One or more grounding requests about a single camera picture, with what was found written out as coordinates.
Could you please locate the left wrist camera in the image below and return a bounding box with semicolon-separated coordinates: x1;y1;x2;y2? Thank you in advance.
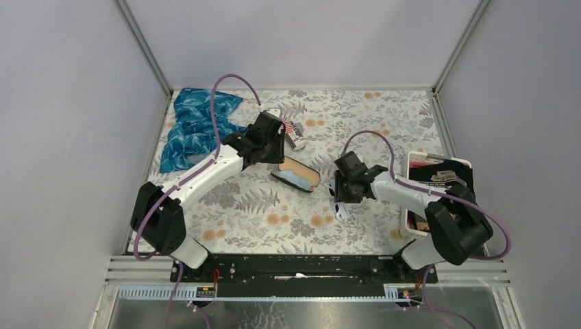
265;108;282;118

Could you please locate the white storage bin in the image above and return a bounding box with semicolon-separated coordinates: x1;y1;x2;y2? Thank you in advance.
401;151;473;239

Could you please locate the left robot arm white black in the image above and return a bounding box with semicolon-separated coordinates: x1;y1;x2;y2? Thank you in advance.
131;110;285;282

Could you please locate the flag pattern glasses case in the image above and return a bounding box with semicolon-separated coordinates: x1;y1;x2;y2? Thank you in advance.
282;117;307;151

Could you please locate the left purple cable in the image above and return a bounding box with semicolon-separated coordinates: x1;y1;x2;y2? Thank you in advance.
132;73;263;329

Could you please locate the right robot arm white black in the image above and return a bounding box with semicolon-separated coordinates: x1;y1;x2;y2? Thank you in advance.
335;151;493;282

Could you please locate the blue patterned fabric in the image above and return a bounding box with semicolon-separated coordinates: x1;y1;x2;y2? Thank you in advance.
160;88;245;173

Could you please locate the black glasses case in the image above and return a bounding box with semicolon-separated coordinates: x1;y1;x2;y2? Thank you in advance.
271;156;321;193

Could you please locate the large light blue cloth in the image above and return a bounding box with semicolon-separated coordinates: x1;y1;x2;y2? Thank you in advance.
271;171;312;192

